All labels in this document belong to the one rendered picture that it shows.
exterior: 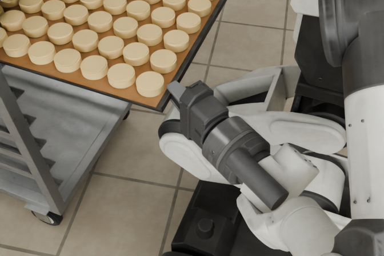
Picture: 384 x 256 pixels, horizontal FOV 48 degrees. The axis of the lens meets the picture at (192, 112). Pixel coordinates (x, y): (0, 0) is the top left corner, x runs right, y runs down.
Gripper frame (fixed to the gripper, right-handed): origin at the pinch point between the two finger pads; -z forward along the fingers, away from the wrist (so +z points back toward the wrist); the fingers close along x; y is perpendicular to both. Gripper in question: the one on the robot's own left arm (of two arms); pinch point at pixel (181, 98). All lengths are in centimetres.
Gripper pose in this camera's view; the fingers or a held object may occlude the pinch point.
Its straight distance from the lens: 75.4
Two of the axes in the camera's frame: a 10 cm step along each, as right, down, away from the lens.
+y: -7.8, 4.8, -4.0
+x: 0.0, -6.4, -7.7
